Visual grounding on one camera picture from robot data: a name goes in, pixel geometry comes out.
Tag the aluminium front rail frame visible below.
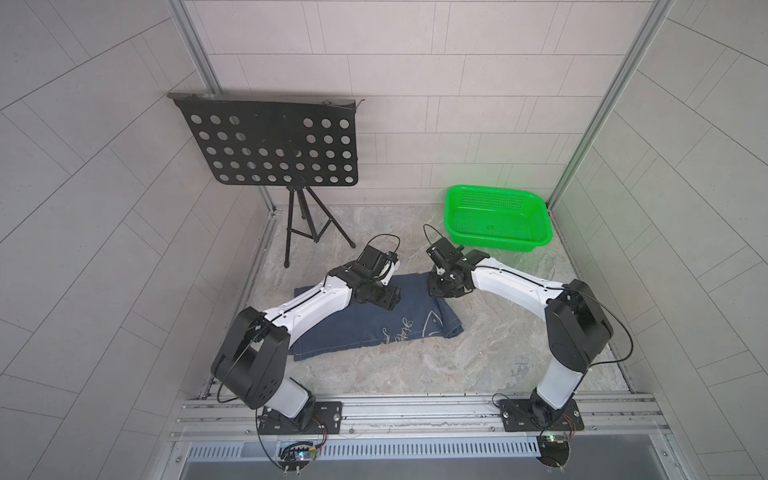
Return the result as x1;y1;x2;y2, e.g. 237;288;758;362
148;392;694;479

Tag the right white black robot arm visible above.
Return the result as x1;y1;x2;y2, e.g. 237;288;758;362
427;238;613;426

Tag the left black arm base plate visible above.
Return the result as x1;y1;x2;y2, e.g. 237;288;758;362
257;400;343;435

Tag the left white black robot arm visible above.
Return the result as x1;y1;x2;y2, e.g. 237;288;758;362
211;245;400;430

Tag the green circuit board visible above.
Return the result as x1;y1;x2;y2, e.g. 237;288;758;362
277;441;319;474
536;435;570;470

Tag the black perforated music stand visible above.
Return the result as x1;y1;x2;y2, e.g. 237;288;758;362
168;93;359;242

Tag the dark blue embroidered pillowcase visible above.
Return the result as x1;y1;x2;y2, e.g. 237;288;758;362
289;273;463;361

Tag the right green circuit board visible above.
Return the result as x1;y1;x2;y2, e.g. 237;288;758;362
536;435;570;470

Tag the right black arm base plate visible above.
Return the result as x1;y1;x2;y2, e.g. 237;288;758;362
492;397;585;433

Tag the left green circuit board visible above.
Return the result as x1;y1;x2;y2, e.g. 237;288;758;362
277;441;319;474

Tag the green plastic basket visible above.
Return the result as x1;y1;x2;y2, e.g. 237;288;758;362
444;185;553;252

